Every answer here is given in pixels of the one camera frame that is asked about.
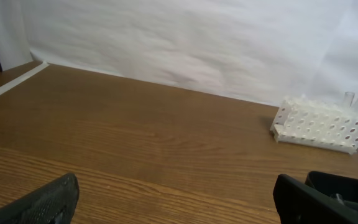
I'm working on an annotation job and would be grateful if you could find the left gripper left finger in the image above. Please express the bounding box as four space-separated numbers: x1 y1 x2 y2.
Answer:
0 172 80 224

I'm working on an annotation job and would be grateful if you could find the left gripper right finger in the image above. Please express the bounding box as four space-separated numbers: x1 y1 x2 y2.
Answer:
272 174 358 224

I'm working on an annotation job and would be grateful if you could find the black tray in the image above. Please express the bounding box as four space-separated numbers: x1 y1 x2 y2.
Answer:
305 170 358 222

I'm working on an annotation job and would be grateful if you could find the white test tube rack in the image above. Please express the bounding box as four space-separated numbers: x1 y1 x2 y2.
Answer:
270 95 358 156

